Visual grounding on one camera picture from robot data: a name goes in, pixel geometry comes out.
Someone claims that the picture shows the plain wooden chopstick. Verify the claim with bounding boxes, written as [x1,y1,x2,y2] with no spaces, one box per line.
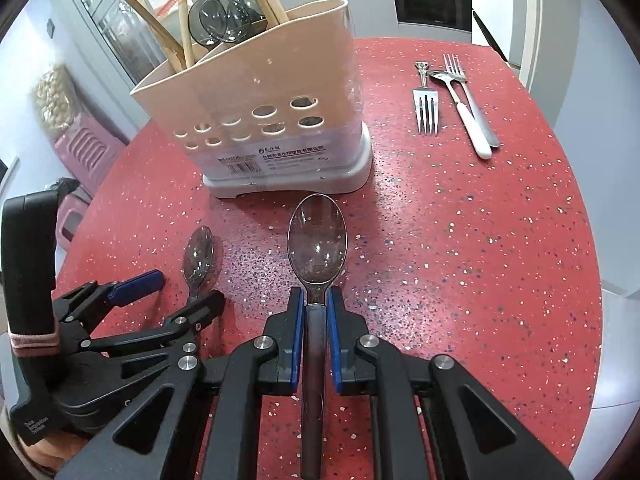
[157,29,186,73]
[110,0,188,74]

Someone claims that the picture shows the white refrigerator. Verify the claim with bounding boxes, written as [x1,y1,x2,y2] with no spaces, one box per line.
[472,0,539,90]

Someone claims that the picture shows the bag of nuts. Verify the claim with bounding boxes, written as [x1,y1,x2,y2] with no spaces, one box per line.
[32,63,82,141]

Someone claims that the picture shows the beige cutlery holder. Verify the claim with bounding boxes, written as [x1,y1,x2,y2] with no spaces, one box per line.
[130,0,373,200]

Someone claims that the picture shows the short metal fork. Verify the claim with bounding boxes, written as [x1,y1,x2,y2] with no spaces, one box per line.
[412,61,439,136]

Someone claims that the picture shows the person's left hand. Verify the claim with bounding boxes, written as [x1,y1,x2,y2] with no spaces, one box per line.
[17,431,88,472]

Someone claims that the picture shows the yellow patterned chopstick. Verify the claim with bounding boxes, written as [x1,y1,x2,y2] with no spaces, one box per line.
[178,0,194,68]

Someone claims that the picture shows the white handled metal spoon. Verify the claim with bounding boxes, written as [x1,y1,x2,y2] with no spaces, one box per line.
[428,70,492,160]

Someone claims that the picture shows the long metal fork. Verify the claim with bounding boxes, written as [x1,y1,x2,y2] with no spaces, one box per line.
[442,53,500,148]

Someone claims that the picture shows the black plastic bag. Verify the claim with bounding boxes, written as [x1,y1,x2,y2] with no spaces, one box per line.
[49,178,80,202]

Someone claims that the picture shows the stack of pink stools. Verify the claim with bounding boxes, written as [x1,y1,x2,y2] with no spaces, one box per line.
[53,112,125,196]

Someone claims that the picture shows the single pink stool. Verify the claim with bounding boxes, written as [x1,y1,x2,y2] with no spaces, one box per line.
[55,193,89,250]

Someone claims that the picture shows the dark translucent spoon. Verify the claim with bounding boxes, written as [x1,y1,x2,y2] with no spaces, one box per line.
[182,226,215,304]
[188,0,219,50]
[288,193,348,479]
[203,0,267,44]

